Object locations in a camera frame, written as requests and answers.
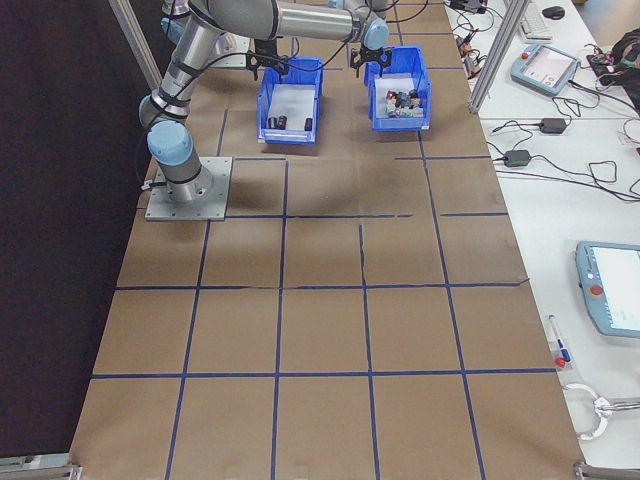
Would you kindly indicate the blue push-button storage bin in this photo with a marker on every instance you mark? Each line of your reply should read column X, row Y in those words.
column 402, row 62

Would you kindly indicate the blue battery storage bin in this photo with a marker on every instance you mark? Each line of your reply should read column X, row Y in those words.
column 300, row 72

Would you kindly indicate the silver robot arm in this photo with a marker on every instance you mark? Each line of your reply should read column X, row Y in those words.
column 169, row 31
column 170, row 145

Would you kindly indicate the white liner sheet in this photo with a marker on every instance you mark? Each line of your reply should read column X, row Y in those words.
column 400, row 82
column 292, row 102

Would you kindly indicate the red mushroom push button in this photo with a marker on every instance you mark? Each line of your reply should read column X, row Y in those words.
column 391, row 94

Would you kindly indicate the black button with yellow block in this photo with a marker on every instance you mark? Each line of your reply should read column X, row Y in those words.
column 414, row 94

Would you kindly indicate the white keyboard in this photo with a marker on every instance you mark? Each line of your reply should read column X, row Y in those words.
column 535, row 22

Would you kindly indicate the black power adapter brick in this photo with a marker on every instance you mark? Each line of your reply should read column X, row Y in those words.
column 555, row 125
column 517, row 158

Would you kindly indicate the black computer mouse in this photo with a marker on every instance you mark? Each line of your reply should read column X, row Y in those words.
column 553, row 12

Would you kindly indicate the white side desk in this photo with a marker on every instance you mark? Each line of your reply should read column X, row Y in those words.
column 550, row 225

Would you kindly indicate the black electronics pile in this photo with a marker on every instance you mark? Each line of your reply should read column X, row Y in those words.
column 625, row 50

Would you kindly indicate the white marker pen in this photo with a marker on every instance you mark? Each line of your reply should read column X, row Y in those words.
column 557, row 335

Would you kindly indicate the small red cap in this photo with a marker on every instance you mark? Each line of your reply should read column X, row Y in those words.
column 564, row 360

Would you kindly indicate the aluminium profile bar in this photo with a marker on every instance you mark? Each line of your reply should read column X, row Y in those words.
column 610, row 472
column 40, row 470

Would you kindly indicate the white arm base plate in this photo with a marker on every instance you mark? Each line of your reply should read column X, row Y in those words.
column 215, row 200
column 231, row 49

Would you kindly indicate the aluminium profile post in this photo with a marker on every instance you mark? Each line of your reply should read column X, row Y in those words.
column 497, row 50

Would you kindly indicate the black frame cover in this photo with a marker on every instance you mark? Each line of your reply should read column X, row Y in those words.
column 50, row 200

